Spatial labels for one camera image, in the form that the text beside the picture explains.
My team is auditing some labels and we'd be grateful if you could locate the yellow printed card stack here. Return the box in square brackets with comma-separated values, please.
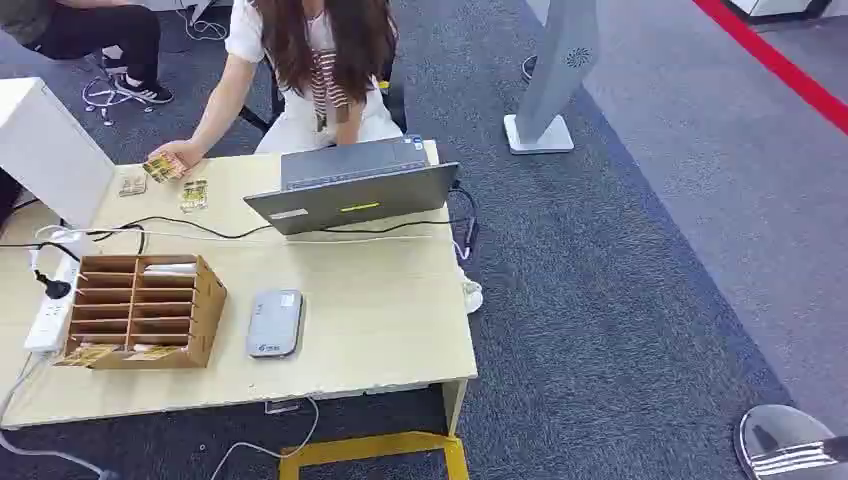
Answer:
[142, 153, 188, 185]

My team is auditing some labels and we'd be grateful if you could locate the grey open laptop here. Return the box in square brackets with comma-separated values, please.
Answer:
[243, 135, 460, 237]

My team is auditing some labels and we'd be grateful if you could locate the pale wooden desk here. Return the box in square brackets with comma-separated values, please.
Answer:
[0, 140, 479, 439]

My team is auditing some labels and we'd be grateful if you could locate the black office chair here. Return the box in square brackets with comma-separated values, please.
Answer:
[237, 56, 409, 136]

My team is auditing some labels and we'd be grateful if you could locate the grey card reader device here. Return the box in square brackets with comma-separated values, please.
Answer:
[245, 288, 305, 360]

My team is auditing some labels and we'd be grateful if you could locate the seated person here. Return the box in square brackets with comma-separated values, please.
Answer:
[148, 0, 485, 315]

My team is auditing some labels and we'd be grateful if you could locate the grey kiosk stand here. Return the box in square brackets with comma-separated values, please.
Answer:
[503, 0, 602, 156]

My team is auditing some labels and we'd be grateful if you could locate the person's hand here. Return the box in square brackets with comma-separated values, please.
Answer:
[148, 139, 208, 178]

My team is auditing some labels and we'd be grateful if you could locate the wooden card sorting box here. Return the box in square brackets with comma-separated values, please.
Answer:
[55, 254, 229, 371]

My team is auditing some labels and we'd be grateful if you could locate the chrome chair base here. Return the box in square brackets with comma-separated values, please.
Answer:
[81, 64, 155, 128]

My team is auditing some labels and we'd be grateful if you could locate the black power plug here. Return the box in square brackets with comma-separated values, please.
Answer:
[34, 269, 73, 301]

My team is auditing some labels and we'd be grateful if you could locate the white power strip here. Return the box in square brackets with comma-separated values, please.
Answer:
[23, 254, 82, 354]

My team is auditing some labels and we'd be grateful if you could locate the person in background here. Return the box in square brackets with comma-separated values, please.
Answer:
[0, 0, 176, 106]

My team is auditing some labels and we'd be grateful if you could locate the white box cabinet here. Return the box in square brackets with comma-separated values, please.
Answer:
[0, 76, 117, 231]

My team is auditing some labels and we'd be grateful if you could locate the red floor tape line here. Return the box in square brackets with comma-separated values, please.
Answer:
[692, 0, 848, 137]

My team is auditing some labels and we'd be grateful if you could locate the yellow floor tape frame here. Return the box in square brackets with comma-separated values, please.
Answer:
[278, 431, 470, 480]

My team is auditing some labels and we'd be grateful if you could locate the long black cable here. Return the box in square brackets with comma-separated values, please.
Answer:
[84, 182, 480, 261]

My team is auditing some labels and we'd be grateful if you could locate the white hanging cable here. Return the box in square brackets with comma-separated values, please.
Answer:
[209, 395, 321, 480]

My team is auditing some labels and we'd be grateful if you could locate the white floor cable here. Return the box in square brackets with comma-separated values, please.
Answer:
[174, 5, 230, 43]

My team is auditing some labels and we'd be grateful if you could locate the black plug cable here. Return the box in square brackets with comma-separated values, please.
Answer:
[0, 241, 82, 266]

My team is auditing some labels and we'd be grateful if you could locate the grey power strip cable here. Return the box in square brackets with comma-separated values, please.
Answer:
[0, 352, 121, 480]

